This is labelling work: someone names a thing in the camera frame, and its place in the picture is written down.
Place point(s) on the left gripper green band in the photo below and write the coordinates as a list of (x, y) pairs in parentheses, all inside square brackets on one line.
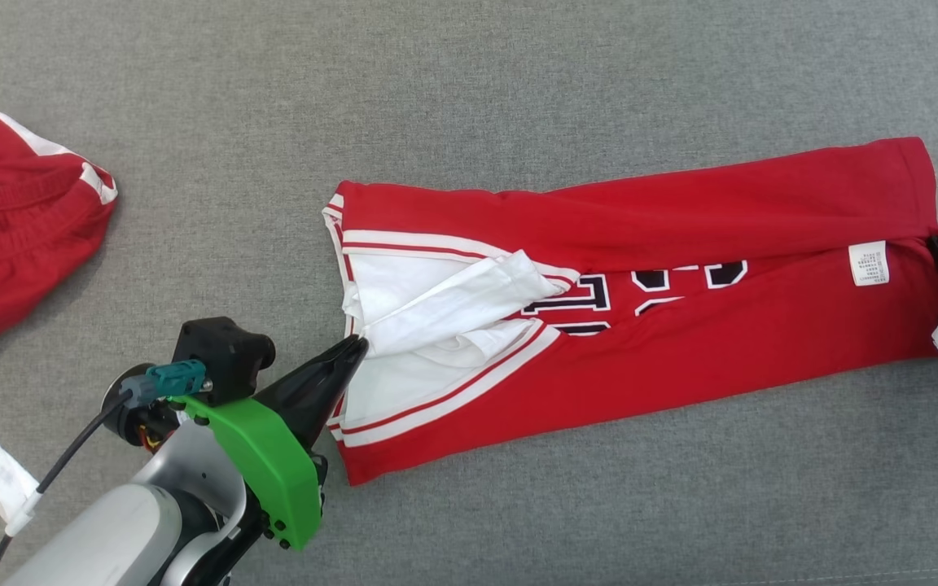
[(265, 464)]

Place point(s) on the red white jersey shirt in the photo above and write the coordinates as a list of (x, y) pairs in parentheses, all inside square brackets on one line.
[(681, 350)]

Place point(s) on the red white shorts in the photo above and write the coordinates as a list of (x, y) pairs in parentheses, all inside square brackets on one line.
[(13, 236)]

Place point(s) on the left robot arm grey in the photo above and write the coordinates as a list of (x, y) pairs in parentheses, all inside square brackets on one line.
[(111, 537)]

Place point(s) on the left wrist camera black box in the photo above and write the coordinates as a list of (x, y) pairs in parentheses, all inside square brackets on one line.
[(221, 354)]

